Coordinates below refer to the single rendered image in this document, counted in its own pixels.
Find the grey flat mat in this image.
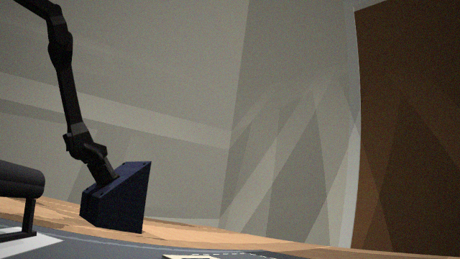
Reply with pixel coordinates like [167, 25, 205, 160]
[4, 225, 309, 259]

